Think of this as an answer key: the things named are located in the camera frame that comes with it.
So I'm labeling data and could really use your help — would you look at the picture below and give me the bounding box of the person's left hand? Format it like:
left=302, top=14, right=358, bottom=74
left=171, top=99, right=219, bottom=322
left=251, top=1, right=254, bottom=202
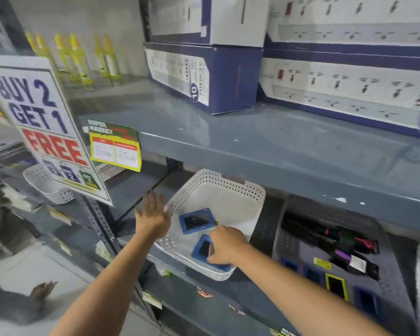
left=135, top=190, right=174, bottom=239

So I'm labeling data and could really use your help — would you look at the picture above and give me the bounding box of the person's right hand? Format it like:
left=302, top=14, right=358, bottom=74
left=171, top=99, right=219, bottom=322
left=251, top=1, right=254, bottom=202
left=207, top=225, right=251, bottom=266

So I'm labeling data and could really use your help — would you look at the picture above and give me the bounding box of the blue framed writing slate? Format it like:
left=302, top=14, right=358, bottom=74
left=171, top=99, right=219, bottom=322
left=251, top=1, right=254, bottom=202
left=191, top=234, right=234, bottom=273
left=178, top=208, right=218, bottom=235

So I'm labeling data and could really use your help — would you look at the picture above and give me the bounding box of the white perforated plastic basket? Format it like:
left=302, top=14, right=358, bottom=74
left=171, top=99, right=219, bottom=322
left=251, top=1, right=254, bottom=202
left=154, top=168, right=267, bottom=281

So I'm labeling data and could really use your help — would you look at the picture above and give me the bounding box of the person's left forearm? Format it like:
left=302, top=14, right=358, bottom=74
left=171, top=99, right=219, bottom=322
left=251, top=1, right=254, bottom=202
left=48, top=231, right=166, bottom=336

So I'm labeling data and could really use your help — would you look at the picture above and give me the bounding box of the person's right forearm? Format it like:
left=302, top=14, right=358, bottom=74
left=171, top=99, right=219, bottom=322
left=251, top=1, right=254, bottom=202
left=231, top=241, right=394, bottom=336

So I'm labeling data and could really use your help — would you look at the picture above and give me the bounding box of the grey lower shelf board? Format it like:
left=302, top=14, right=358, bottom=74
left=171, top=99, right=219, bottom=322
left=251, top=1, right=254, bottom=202
left=117, top=220, right=301, bottom=336

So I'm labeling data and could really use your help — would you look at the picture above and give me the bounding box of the small shelf edge label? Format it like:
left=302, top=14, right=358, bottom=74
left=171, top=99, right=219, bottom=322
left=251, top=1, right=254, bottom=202
left=141, top=290, right=163, bottom=310

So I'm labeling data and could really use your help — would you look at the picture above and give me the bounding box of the small blue framed slate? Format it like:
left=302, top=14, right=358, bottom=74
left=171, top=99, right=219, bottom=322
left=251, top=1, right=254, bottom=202
left=281, top=258, right=300, bottom=274
left=353, top=286, right=384, bottom=319
left=303, top=265, right=325, bottom=286

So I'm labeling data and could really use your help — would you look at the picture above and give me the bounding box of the yellow green price tag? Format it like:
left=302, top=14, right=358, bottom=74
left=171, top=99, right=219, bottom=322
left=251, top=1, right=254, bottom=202
left=87, top=119, right=142, bottom=173

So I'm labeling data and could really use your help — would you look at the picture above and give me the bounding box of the pile of black packaged items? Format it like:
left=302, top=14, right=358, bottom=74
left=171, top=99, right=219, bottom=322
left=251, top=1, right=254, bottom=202
left=281, top=213, right=381, bottom=281

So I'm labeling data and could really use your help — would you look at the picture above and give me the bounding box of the yellow sticker label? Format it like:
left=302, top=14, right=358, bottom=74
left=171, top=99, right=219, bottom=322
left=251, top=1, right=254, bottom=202
left=313, top=257, right=333, bottom=272

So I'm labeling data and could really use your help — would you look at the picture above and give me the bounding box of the grey metal shelf board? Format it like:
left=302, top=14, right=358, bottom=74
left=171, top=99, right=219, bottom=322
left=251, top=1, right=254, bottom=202
left=66, top=79, right=420, bottom=236

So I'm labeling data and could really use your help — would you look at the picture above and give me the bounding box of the small white plastic basket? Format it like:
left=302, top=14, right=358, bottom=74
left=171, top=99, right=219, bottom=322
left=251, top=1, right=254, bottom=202
left=22, top=163, right=78, bottom=205

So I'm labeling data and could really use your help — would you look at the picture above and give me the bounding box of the small yellow framed slate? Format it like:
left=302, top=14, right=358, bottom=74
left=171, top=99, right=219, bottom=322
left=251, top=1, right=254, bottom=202
left=324, top=273, right=349, bottom=301

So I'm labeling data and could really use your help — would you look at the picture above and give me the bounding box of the white promotion sign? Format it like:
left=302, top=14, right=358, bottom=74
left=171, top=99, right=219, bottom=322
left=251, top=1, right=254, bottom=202
left=0, top=55, right=114, bottom=207

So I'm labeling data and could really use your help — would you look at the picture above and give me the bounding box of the person's foot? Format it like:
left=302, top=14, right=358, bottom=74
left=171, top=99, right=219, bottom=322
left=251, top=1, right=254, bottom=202
left=28, top=280, right=59, bottom=305

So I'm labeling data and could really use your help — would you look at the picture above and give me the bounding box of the grey perforated plastic basket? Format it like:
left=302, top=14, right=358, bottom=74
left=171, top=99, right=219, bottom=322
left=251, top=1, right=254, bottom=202
left=272, top=195, right=420, bottom=327

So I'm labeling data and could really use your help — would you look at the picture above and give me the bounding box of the row of yellow bottles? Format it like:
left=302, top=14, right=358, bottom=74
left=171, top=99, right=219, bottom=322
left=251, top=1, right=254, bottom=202
left=24, top=31, right=124, bottom=88

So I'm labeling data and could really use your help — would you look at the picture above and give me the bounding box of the white blue power strip box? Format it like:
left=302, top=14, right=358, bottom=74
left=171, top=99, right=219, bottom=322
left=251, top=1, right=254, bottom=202
left=139, top=0, right=271, bottom=48

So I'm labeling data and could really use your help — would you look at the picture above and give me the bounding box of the long white power strip box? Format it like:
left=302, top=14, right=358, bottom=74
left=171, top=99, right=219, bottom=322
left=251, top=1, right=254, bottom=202
left=265, top=0, right=420, bottom=50
left=257, top=49, right=420, bottom=141

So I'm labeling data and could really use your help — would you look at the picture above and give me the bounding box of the grey perforated shelf post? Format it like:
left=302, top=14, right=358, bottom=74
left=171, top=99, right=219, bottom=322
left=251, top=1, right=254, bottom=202
left=78, top=194, right=163, bottom=324

